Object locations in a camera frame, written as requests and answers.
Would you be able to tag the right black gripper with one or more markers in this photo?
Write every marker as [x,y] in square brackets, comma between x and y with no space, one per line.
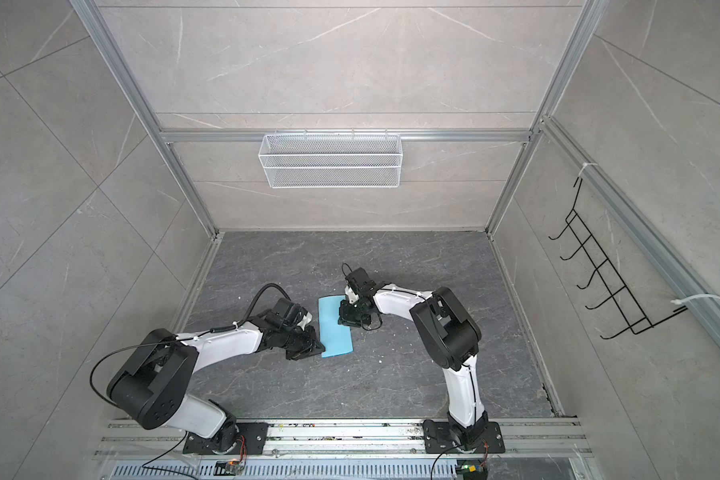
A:
[347,320]

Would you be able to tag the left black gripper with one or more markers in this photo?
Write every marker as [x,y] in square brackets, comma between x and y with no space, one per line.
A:
[313,347]

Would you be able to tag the light blue paper sheet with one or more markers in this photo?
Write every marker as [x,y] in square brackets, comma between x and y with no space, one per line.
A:
[335,338]

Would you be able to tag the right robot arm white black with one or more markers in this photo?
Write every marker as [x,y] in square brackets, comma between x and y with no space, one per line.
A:
[450,337]

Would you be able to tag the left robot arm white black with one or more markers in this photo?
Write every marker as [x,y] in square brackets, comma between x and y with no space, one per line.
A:
[152,385]

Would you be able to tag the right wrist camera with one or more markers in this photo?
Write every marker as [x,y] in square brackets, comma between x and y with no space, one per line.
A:
[360,282]

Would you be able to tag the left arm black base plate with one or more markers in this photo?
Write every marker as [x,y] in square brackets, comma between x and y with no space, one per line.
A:
[234,438]

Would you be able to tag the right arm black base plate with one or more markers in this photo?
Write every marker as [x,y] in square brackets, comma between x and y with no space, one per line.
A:
[451,437]

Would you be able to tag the white wire mesh basket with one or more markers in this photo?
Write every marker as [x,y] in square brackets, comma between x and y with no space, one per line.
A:
[331,160]

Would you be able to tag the aluminium mounting rail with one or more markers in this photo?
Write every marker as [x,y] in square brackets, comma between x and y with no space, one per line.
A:
[348,438]

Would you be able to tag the black wire hook rack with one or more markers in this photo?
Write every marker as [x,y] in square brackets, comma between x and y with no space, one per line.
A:
[633,318]

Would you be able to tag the white cable tie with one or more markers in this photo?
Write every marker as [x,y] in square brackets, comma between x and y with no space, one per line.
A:
[695,297]

